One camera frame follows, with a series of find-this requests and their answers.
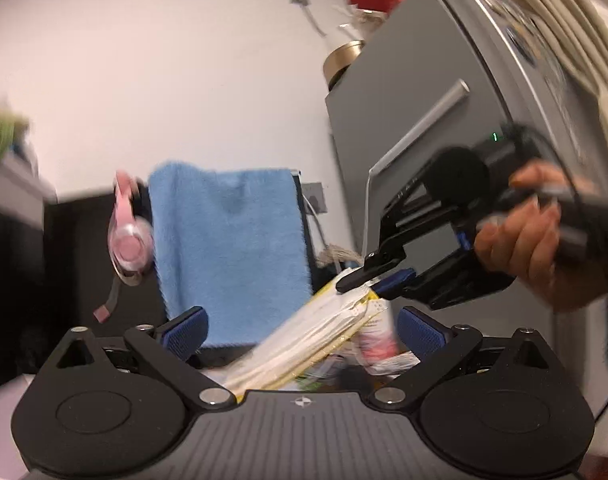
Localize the pink headset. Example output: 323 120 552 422
94 170 155 323

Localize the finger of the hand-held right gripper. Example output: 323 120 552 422
335 169 455 295
370 247 517 312

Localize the white yellow plastic bag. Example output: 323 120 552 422
221 267 389 393

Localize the white lotion pump bottle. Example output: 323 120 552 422
356 310 419 376

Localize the white storage box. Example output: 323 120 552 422
0 150 57 231

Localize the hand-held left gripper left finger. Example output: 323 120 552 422
43 305 237 411

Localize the black computer monitor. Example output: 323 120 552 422
43 169 319 376

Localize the person's right hand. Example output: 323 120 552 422
474 160 608 313

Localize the gold lidded jar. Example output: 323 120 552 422
323 40 367 93

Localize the blue towel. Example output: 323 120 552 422
148 160 312 348

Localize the beige curtain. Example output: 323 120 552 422
464 0 608 96

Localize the grey refrigerator handle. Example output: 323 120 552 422
366 79 470 261

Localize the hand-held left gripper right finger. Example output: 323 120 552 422
369 305 582 413

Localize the woven rope basket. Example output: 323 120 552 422
316 242 362 268

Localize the grey wall socket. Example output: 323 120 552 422
301 182 329 213

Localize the grey refrigerator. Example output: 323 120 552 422
325 0 608 411

